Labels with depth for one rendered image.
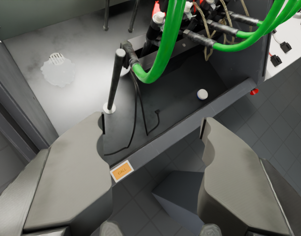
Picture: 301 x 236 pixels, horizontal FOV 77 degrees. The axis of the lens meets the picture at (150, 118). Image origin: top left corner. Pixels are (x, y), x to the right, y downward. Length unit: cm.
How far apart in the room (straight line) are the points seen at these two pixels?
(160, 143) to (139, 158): 7
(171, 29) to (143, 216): 141
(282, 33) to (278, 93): 152
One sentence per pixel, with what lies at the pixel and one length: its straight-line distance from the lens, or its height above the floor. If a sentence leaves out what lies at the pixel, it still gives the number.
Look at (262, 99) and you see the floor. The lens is 220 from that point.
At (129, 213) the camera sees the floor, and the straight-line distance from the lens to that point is 149.
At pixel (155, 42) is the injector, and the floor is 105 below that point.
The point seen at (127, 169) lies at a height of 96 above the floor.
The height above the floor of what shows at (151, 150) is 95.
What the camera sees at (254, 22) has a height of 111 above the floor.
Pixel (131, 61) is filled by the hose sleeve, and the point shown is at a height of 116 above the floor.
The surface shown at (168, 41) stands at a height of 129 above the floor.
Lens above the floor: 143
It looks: 69 degrees down
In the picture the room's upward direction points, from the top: 48 degrees clockwise
